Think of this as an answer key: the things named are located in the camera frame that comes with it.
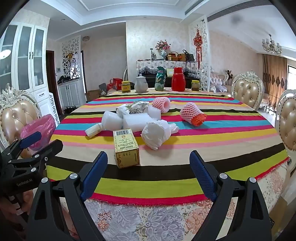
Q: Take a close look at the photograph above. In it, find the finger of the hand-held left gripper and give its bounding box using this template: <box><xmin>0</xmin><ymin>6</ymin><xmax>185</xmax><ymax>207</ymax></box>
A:
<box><xmin>0</xmin><ymin>132</ymin><xmax>42</xmax><ymax>163</ymax></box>
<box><xmin>7</xmin><ymin>139</ymin><xmax>63</xmax><ymax>172</ymax></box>

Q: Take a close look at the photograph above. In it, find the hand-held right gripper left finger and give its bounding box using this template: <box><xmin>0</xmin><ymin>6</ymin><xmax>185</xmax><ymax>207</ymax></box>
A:
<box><xmin>26</xmin><ymin>151</ymin><xmax>108</xmax><ymax>241</ymax></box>

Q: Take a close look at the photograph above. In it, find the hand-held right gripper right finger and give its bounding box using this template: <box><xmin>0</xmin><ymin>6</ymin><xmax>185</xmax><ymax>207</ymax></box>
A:
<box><xmin>189</xmin><ymin>150</ymin><xmax>272</xmax><ymax>241</ymax></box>

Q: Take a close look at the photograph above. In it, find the white bin with pink liner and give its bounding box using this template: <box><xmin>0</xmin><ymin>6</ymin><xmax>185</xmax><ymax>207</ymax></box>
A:
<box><xmin>20</xmin><ymin>114</ymin><xmax>56</xmax><ymax>151</ymax></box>

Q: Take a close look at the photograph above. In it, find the pink foam fruit net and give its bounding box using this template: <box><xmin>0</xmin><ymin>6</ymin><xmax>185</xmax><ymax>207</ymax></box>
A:
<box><xmin>180</xmin><ymin>103</ymin><xmax>208</xmax><ymax>127</ymax></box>
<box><xmin>151</xmin><ymin>97</ymin><xmax>171</xmax><ymax>114</ymax></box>

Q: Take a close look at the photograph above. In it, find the white foam sheet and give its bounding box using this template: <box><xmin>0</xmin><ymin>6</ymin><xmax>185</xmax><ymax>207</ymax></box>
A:
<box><xmin>102</xmin><ymin>111</ymin><xmax>123</xmax><ymax>131</ymax></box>
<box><xmin>148</xmin><ymin>105</ymin><xmax>163</xmax><ymax>120</ymax></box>
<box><xmin>122</xmin><ymin>112</ymin><xmax>160</xmax><ymax>133</ymax></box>

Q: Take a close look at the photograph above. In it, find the person's left hand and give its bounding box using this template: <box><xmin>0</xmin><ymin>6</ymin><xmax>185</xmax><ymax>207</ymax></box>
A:
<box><xmin>14</xmin><ymin>189</ymin><xmax>35</xmax><ymax>223</ymax></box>

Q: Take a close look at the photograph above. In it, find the ornate beige leather chair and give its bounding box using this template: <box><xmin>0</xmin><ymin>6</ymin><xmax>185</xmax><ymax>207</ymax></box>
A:
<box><xmin>275</xmin><ymin>89</ymin><xmax>296</xmax><ymax>151</ymax></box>
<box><xmin>0</xmin><ymin>83</ymin><xmax>47</xmax><ymax>160</ymax></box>
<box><xmin>231</xmin><ymin>71</ymin><xmax>264</xmax><ymax>110</ymax></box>

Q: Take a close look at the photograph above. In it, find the white carved stand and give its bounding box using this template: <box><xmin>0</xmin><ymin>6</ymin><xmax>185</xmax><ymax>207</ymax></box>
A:
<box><xmin>48</xmin><ymin>93</ymin><xmax>61</xmax><ymax>126</ymax></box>

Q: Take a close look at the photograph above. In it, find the gold cardboard box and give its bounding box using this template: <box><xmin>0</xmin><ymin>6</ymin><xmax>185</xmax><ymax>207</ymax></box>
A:
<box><xmin>113</xmin><ymin>129</ymin><xmax>140</xmax><ymax>169</ymax></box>

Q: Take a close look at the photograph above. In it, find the striped multicolour tablecloth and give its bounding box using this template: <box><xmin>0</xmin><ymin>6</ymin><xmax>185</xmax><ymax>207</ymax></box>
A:
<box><xmin>46</xmin><ymin>89</ymin><xmax>290</xmax><ymax>207</ymax></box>

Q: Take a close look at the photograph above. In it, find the cream paper bag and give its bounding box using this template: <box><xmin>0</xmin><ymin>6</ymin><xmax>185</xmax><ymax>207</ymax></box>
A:
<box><xmin>85</xmin><ymin>123</ymin><xmax>104</xmax><ymax>139</ymax></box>

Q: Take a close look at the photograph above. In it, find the rolled white foam sheet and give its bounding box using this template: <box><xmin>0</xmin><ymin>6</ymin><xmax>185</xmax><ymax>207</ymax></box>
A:
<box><xmin>102</xmin><ymin>111</ymin><xmax>123</xmax><ymax>131</ymax></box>

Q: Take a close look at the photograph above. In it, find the low white cabinet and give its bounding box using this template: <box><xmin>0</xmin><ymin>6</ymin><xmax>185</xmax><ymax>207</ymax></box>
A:
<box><xmin>58</xmin><ymin>80</ymin><xmax>87</xmax><ymax>109</ymax></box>

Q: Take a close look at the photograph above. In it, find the brown cardboard box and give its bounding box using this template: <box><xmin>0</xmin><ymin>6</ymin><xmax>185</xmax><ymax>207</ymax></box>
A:
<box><xmin>87</xmin><ymin>90</ymin><xmax>101</xmax><ymax>102</ymax></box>

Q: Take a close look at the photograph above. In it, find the crumpled white paper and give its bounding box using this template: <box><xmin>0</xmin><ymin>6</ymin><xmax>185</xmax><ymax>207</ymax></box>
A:
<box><xmin>116</xmin><ymin>104</ymin><xmax>132</xmax><ymax>116</ymax></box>

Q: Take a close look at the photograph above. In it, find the tall white glass-door cabinet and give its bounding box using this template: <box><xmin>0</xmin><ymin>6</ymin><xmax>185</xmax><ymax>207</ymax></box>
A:
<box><xmin>0</xmin><ymin>22</ymin><xmax>51</xmax><ymax>116</ymax></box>

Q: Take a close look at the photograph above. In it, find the green patterned paper bag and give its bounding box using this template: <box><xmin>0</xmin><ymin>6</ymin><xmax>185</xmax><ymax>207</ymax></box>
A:
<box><xmin>129</xmin><ymin>101</ymin><xmax>150</xmax><ymax>115</ymax></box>

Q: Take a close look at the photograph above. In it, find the pink tufted sofa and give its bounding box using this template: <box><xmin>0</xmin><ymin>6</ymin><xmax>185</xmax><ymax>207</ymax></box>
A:
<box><xmin>210</xmin><ymin>71</ymin><xmax>230</xmax><ymax>93</ymax></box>

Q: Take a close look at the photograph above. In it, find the white lattice screen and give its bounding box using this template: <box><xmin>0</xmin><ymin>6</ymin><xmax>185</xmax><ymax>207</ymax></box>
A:
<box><xmin>188</xmin><ymin>22</ymin><xmax>211</xmax><ymax>92</ymax></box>
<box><xmin>61</xmin><ymin>36</ymin><xmax>81</xmax><ymax>80</ymax></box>

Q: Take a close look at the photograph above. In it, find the red thermos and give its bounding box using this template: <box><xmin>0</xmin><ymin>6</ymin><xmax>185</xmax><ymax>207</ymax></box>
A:
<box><xmin>171</xmin><ymin>67</ymin><xmax>186</xmax><ymax>91</ymax></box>

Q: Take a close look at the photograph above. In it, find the green snack bag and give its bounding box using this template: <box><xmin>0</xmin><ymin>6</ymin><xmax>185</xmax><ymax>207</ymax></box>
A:
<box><xmin>155</xmin><ymin>66</ymin><xmax>166</xmax><ymax>91</ymax></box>

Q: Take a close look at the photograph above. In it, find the white ceramic jar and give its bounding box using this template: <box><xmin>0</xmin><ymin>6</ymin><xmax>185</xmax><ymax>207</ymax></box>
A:
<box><xmin>134</xmin><ymin>74</ymin><xmax>149</xmax><ymax>93</ymax></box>

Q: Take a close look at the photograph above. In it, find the black piano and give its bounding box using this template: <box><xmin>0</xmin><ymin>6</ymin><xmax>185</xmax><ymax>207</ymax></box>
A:
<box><xmin>139</xmin><ymin>69</ymin><xmax>200</xmax><ymax>89</ymax></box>

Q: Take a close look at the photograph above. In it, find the black handbag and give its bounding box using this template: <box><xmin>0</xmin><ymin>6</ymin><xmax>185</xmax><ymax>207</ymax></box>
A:
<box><xmin>183</xmin><ymin>49</ymin><xmax>195</xmax><ymax>62</ymax></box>

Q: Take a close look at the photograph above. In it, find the floral lace piano cover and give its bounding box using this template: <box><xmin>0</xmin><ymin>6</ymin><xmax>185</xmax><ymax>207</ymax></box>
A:
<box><xmin>136</xmin><ymin>60</ymin><xmax>197</xmax><ymax>73</ymax></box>

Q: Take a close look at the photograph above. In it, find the brown curtain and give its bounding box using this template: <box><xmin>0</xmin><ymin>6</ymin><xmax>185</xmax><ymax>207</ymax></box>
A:
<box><xmin>264</xmin><ymin>54</ymin><xmax>288</xmax><ymax>105</ymax></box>

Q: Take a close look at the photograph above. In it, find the blue white vase with flowers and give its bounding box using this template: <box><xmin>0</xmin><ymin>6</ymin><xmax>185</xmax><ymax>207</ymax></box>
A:
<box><xmin>155</xmin><ymin>40</ymin><xmax>171</xmax><ymax>59</ymax></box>

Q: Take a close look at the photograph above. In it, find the red Chinese knot ornament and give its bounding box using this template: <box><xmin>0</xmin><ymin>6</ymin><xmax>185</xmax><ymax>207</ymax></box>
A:
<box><xmin>194</xmin><ymin>30</ymin><xmax>202</xmax><ymax>69</ymax></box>

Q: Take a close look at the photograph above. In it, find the chandelier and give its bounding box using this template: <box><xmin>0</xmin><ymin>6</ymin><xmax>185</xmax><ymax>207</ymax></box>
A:
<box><xmin>262</xmin><ymin>34</ymin><xmax>282</xmax><ymax>55</ymax></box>

